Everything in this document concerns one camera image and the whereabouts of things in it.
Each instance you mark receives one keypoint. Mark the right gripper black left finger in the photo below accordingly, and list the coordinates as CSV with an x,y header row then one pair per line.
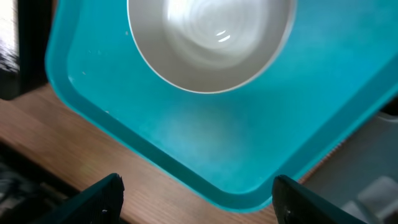
x,y
99,204

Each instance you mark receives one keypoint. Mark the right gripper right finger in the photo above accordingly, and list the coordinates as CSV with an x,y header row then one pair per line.
x,y
295,204

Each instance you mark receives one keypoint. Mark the grey bowl with rice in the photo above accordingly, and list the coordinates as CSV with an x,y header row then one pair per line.
x,y
210,46

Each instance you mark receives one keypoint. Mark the grey dishwasher rack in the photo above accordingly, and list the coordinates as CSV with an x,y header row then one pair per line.
x,y
360,177

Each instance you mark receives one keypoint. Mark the teal plastic tray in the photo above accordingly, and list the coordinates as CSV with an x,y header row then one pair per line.
x,y
339,67

